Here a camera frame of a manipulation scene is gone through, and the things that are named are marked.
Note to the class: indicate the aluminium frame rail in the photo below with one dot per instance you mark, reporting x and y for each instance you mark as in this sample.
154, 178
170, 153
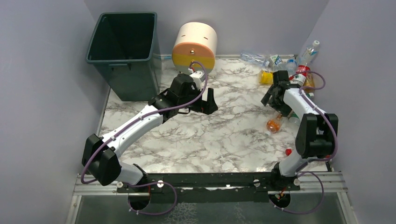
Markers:
331, 182

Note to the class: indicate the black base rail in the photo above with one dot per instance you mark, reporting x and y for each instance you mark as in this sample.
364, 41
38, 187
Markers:
207, 187

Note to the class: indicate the blue cap clear bottle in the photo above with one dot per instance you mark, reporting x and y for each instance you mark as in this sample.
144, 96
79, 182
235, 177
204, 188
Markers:
290, 66

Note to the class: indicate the round pastel drawer cabinet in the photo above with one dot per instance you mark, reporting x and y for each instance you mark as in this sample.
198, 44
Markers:
195, 41

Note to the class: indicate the green label water bottle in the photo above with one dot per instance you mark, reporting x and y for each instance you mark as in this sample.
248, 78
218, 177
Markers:
293, 118

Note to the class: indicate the amber tea bottle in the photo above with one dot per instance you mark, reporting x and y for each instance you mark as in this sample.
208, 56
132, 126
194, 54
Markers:
310, 83

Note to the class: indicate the clear bottle at back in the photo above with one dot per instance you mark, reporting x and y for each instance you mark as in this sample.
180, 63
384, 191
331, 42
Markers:
255, 59

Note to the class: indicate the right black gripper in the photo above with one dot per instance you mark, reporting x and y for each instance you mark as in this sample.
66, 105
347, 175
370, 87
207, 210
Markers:
275, 97

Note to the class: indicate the loose red bottle cap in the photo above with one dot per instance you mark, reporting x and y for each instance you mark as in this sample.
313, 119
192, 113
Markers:
288, 151

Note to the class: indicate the yellow drink bottle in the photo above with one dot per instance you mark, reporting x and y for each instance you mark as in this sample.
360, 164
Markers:
265, 77

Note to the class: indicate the red label clear bottle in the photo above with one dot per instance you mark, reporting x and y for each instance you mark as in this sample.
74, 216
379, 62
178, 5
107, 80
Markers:
300, 76

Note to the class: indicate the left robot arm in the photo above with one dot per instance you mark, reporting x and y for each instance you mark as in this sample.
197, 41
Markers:
101, 156

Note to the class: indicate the dark green plastic bin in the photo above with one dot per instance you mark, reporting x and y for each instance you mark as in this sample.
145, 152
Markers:
124, 49

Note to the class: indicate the orange drink bottle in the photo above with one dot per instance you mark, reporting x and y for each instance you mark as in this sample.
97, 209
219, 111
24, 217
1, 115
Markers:
274, 124

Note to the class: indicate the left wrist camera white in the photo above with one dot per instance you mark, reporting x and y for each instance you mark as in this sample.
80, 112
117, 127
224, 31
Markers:
198, 78

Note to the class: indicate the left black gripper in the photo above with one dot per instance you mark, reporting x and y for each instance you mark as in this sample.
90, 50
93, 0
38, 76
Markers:
201, 103

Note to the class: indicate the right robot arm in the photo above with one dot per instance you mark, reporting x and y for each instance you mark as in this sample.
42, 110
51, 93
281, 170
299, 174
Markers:
316, 138

